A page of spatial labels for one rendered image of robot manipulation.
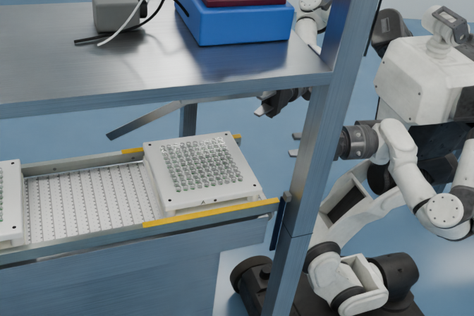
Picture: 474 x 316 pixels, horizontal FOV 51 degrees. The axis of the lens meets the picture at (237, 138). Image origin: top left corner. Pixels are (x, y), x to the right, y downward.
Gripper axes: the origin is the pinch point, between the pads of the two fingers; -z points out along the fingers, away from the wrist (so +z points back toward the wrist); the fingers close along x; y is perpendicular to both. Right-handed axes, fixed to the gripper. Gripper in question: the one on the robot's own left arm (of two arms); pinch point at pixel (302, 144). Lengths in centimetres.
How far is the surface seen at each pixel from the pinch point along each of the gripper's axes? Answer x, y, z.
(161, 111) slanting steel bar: 1.7, 18.9, -33.2
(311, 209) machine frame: 9.4, -13.1, -0.2
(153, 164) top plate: 8.0, 4.9, -36.4
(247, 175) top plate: 7.9, -1.3, -13.6
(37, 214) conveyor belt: 15, -2, -64
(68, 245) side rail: 13, -15, -56
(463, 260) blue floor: 107, 37, 117
